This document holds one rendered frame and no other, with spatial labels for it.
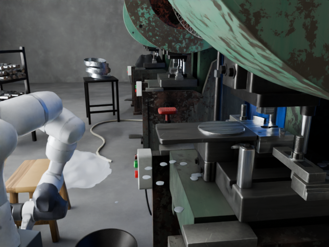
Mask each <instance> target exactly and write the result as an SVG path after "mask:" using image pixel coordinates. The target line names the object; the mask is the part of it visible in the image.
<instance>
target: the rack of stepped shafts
mask: <svg viewBox="0 0 329 247"><path fill-rule="evenodd" d="M15 52H20V53H21V59H22V67H23V69H19V68H20V65H19V64H11V63H0V102H1V101H4V100H8V99H12V98H15V97H18V96H21V95H24V92H16V91H5V90H3V87H2V84H6V83H11V82H16V81H22V80H24V83H25V91H26V94H30V86H29V79H28V71H27V64H26V56H25V49H24V47H20V49H15V50H0V53H15ZM31 134H32V141H34V142H35V141H37V138H36V131H35V130H34V131H32V132H31Z"/></svg>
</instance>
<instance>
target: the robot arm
mask: <svg viewBox="0 0 329 247"><path fill-rule="evenodd" d="M37 129H40V130H41V131H43V132H45V133H46V134H48V135H49V137H48V142H47V149H46V155H47V157H48V159H49V160H50V164H49V168H48V170H47V171H46V172H45V173H44V174H43V176H42V178H41V180H40V182H39V183H38V185H37V188H36V190H35V192H34V193H33V197H32V199H30V201H27V202H25V203H14V204H13V203H10V202H9V197H8V196H7V192H6V185H5V178H4V169H5V164H6V160H7V158H8V157H9V156H10V155H11V154H12V152H13V151H14V150H15V149H16V146H17V142H18V138H19V137H22V136H24V135H26V134H28V133H30V132H32V131H34V130H37ZM84 132H85V123H84V122H83V121H82V120H81V119H80V118H79V117H77V116H76V115H74V114H73V113H72V112H71V111H69V110H68V109H66V108H64V107H63V105H62V100H61V99H60V98H59V97H58V96H57V95H56V94H55V93H54V92H49V91H43V92H35V93H31V94H26V95H25V94H24V95H21V96H18V97H15V98H12V99H8V100H4V101H1V102H0V247H18V246H19V245H20V244H21V238H20V235H19V233H18V229H17V225H16V224H15V223H14V221H22V226H21V229H27V230H32V228H33V226H34V224H35V222H36V221H40V220H44V221H53V220H59V219H63V218H64V217H65V216H66V214H67V211H68V201H66V200H64V199H63V198H62V197H61V196H60V194H59V192H60V190H61V187H62V185H63V183H64V178H63V169H64V166H65V163H66V162H68V161H70V159H71V157H72V156H73V153H74V151H75V148H76V147H77V142H78V141H79V140H80V139H81V138H82V137H83V134H84Z"/></svg>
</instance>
